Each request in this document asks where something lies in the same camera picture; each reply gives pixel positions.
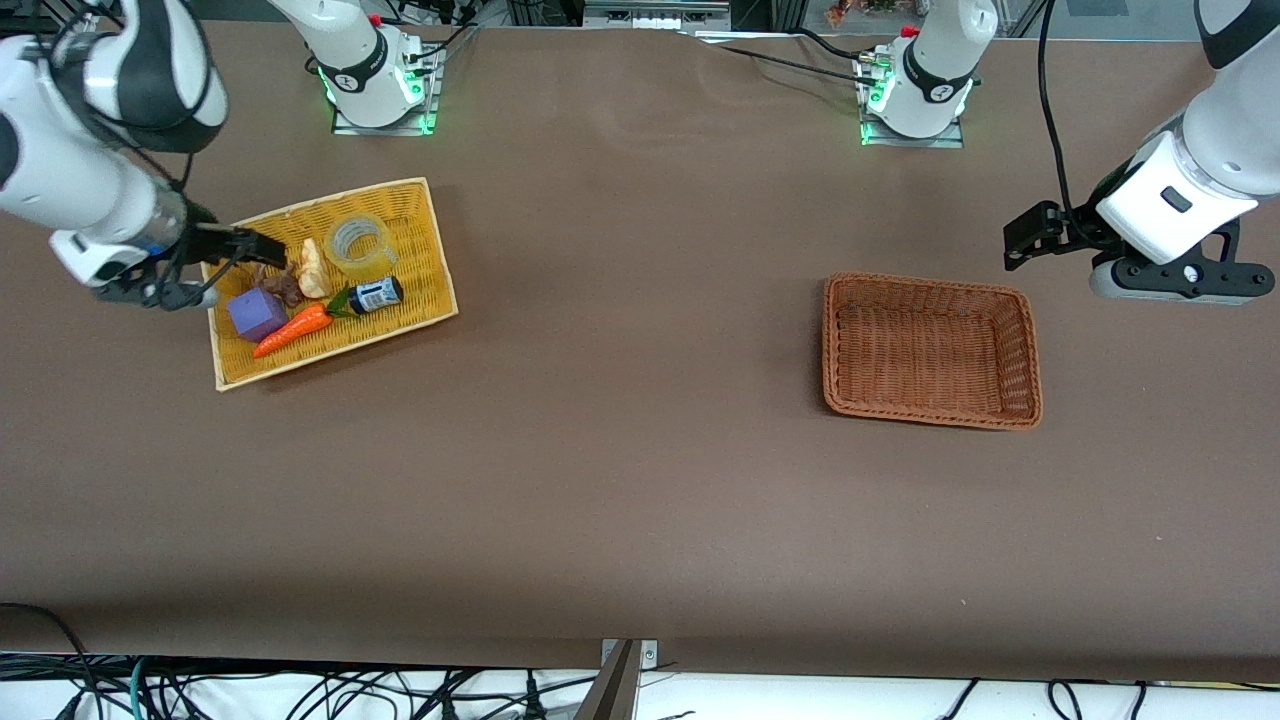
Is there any black looping floor cable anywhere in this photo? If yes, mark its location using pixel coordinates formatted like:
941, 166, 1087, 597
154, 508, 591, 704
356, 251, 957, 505
0, 602, 106, 720

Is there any purple cube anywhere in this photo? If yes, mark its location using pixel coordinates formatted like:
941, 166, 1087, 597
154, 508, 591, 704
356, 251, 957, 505
226, 287, 291, 344

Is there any dark brown root toy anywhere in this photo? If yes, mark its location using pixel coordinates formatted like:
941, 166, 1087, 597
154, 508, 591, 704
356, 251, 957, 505
250, 262, 305, 309

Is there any orange toy carrot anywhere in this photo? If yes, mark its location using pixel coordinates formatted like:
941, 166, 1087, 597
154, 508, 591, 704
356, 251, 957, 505
252, 285, 354, 360

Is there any yellow wicker basket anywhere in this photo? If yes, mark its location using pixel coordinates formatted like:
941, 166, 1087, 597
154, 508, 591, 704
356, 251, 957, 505
197, 177, 460, 392

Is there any small blue-labelled bottle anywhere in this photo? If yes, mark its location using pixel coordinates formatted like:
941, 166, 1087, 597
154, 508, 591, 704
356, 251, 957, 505
347, 275, 405, 317

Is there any brown wicker basket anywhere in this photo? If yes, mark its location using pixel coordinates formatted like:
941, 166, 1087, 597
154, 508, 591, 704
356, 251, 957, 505
822, 272, 1044, 431

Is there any clear yellowish tape roll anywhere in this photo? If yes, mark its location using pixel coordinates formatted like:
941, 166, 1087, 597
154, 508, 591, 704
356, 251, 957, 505
324, 212, 399, 282

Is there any dark grey metal strut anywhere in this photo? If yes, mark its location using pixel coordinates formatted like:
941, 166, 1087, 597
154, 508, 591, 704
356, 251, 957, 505
574, 640, 642, 720

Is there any grey metal device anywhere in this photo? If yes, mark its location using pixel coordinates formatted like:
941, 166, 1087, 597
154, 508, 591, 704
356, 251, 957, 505
582, 0, 733, 31

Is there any long black table cable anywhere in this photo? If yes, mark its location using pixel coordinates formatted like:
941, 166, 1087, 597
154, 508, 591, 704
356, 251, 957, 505
700, 40, 876, 83

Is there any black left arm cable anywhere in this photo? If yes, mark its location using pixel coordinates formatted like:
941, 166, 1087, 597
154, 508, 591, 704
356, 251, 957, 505
1037, 0, 1099, 247

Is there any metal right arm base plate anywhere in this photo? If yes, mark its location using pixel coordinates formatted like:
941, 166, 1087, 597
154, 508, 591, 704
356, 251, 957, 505
331, 44, 443, 137

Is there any short black table cable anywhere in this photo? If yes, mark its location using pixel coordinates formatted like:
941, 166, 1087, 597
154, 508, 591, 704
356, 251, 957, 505
795, 27, 883, 63

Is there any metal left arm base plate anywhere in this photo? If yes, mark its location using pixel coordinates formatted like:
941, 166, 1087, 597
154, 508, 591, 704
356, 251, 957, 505
858, 50, 967, 150

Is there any pale yellow root toy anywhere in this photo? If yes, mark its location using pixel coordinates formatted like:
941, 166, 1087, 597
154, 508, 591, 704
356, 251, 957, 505
297, 238, 332, 300

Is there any metal table edge bracket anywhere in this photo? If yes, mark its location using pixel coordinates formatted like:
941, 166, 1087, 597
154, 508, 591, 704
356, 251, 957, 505
600, 638, 660, 673

